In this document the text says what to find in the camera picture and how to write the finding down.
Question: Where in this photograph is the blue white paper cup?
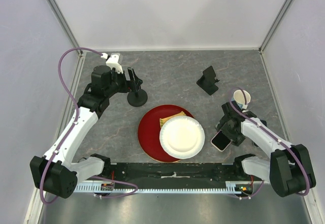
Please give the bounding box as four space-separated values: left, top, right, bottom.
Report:
232 89 251 110

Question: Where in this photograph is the white paper plate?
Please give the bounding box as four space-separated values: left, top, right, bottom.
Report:
159 116 205 159

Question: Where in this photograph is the red round plate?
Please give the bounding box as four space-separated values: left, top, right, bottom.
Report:
138 105 193 163

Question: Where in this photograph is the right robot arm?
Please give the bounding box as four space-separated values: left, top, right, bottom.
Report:
215 101 316 197

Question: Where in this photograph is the aluminium frame post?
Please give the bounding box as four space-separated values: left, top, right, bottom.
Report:
258 0 294 54
46 0 79 48

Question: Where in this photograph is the right aluminium frame post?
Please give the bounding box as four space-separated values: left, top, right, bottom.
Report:
258 0 294 54

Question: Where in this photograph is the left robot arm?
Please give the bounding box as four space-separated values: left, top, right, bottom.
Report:
29 66 143 199

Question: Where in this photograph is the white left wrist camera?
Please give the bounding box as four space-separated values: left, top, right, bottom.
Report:
101 53 124 74

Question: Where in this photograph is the left aluminium frame post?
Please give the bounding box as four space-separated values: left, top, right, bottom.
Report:
46 0 79 48

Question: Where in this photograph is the pink case smartphone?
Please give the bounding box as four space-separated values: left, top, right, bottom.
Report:
211 131 231 152

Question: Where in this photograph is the yellow sponge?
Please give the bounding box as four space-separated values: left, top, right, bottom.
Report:
159 111 186 128

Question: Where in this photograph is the black folding phone stand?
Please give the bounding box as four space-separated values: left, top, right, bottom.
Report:
196 66 219 95

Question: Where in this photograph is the black clamp phone stand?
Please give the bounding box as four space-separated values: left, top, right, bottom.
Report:
127 67 148 107

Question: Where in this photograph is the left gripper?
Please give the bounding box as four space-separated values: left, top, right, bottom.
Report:
105 67 142 98

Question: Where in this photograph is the grey slotted cable duct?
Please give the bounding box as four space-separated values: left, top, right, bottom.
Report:
74 180 251 194

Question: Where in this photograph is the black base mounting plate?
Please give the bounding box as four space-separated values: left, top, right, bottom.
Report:
100 163 251 188

